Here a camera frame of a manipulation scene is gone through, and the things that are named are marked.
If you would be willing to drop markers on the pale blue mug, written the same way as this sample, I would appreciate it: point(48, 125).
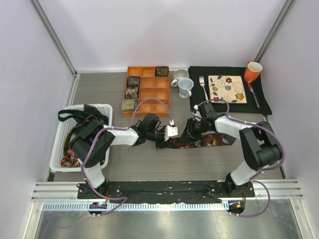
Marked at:
point(185, 86)

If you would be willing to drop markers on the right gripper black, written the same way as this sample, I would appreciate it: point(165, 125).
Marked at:
point(189, 133)

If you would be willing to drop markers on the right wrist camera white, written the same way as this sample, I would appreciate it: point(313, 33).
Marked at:
point(196, 114)

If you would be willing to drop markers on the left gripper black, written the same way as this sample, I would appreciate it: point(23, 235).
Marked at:
point(163, 144)

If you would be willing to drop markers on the rolled dark tie top right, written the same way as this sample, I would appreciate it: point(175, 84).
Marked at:
point(161, 71)

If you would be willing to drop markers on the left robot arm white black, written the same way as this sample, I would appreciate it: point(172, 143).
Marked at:
point(91, 142)

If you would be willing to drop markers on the silver fork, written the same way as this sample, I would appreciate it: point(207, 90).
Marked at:
point(202, 84)

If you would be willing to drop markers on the dark red patterned tie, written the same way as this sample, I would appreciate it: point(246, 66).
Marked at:
point(203, 140)

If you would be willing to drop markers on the rolled olive green tie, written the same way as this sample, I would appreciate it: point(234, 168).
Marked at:
point(129, 105)

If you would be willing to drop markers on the black cloth placemat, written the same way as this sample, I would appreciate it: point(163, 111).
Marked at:
point(250, 107)

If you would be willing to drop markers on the orange mug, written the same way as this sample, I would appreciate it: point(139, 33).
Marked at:
point(252, 71)

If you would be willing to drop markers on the rolled purple patterned tie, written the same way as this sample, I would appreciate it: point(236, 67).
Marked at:
point(133, 81)

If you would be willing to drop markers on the patterned handle knife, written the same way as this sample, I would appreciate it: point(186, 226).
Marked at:
point(253, 94)

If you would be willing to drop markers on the floral square plate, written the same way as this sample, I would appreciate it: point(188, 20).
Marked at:
point(229, 88)

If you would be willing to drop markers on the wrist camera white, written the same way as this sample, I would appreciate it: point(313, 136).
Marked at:
point(170, 131)
point(196, 114)

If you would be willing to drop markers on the white plastic basket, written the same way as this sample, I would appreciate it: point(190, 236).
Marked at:
point(61, 134)

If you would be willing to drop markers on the orange compartment tray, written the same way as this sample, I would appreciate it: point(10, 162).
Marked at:
point(154, 91)

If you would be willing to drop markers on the grey ribbed mug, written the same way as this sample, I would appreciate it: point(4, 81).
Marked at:
point(179, 74)

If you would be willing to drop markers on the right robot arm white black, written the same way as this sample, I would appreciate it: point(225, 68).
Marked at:
point(260, 146)

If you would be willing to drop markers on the rolled brown patterned tie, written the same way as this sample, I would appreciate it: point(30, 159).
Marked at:
point(132, 93)

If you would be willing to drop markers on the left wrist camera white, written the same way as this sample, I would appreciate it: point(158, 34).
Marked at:
point(170, 131)

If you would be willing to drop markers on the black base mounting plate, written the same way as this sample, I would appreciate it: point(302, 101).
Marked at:
point(169, 192)

